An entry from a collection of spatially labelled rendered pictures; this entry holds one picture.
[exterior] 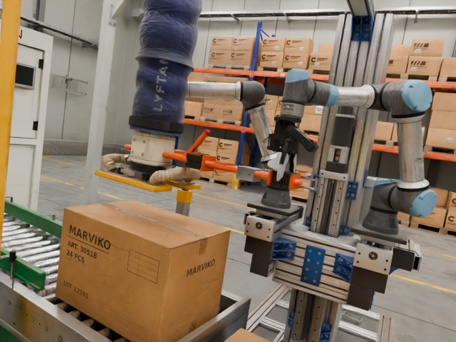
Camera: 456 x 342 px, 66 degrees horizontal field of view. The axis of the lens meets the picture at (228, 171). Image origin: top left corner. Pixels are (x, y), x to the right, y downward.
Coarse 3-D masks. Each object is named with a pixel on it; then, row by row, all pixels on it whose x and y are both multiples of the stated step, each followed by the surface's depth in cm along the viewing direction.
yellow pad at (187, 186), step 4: (140, 176) 158; (168, 180) 150; (172, 180) 150; (168, 184) 149; (172, 184) 148; (176, 184) 147; (180, 184) 146; (184, 184) 146; (188, 184) 148; (192, 184) 150; (196, 184) 151; (180, 188) 146; (184, 188) 145; (188, 188) 145; (192, 188) 147; (196, 188) 150; (200, 188) 152
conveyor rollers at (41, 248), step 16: (16, 224) 243; (16, 240) 211; (32, 240) 217; (48, 240) 218; (32, 256) 191; (48, 256) 198; (48, 272) 179; (32, 288) 163; (48, 288) 161; (64, 304) 150; (80, 320) 145; (112, 336) 136
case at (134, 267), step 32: (64, 224) 150; (96, 224) 140; (128, 224) 140; (160, 224) 146; (192, 224) 154; (64, 256) 150; (96, 256) 140; (128, 256) 131; (160, 256) 123; (192, 256) 132; (224, 256) 153; (64, 288) 151; (96, 288) 140; (128, 288) 131; (160, 288) 123; (192, 288) 136; (96, 320) 140; (128, 320) 131; (160, 320) 123; (192, 320) 140
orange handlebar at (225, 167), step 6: (126, 144) 154; (174, 150) 165; (180, 150) 173; (162, 156) 142; (168, 156) 139; (174, 156) 138; (180, 156) 137; (210, 162) 129; (216, 162) 127; (222, 162) 128; (216, 168) 128; (222, 168) 126; (228, 168) 125; (234, 168) 124; (258, 174) 119; (264, 174) 118; (294, 180) 112; (300, 180) 113
